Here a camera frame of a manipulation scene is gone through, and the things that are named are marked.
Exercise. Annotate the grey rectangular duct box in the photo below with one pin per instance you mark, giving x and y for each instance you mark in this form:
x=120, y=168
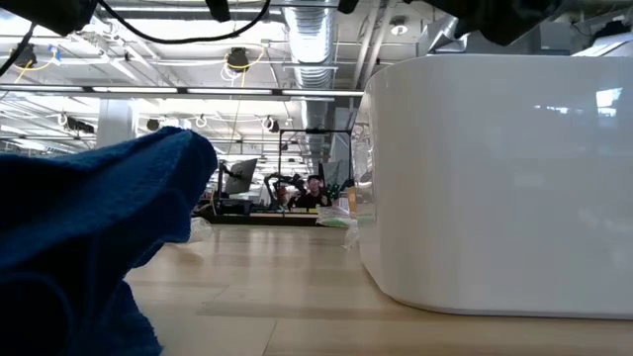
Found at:
x=554, y=42

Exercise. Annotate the small black ceiling reel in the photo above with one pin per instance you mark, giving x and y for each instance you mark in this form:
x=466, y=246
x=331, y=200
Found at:
x=153, y=124

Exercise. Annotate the grey ceiling conduit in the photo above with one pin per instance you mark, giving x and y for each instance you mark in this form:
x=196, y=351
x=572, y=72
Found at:
x=368, y=34

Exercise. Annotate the dark ceiling pipe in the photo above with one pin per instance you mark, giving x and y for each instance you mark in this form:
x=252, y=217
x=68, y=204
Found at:
x=198, y=14

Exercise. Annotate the round white ceiling fixture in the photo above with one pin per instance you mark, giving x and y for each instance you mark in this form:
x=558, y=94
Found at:
x=399, y=28

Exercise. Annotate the grey office monitor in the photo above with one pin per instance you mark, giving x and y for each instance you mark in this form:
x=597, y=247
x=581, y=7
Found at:
x=242, y=175

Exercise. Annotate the black distant robot arm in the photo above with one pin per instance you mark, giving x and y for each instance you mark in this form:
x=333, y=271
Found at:
x=282, y=183

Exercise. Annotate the black metal gantry frame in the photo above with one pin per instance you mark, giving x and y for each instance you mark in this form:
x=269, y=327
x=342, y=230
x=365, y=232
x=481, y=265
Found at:
x=316, y=131

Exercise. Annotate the blue cloth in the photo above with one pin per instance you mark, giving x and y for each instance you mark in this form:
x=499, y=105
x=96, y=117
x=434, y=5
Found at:
x=74, y=222

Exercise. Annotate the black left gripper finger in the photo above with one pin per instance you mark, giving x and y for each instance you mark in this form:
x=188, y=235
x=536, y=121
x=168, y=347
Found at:
x=218, y=10

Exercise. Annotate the long ceiling light strip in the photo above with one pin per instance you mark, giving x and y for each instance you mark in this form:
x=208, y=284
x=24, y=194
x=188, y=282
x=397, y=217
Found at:
x=227, y=91

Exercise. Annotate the silver diagonal spiral duct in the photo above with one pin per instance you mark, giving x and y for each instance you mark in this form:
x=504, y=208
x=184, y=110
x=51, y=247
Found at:
x=437, y=37

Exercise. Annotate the silver ventilation duct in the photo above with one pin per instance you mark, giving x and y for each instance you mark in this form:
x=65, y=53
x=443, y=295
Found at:
x=311, y=44

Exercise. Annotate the person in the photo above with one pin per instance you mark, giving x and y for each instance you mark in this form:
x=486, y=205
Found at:
x=314, y=195

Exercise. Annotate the black ceiling-mounted device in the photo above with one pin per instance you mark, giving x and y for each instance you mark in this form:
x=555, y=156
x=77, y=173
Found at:
x=79, y=126

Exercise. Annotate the black ceiling camera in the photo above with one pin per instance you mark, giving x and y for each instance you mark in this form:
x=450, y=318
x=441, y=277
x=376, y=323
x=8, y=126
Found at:
x=271, y=124

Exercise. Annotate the white plastic bin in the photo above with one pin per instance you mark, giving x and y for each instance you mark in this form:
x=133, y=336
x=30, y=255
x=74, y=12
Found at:
x=494, y=198

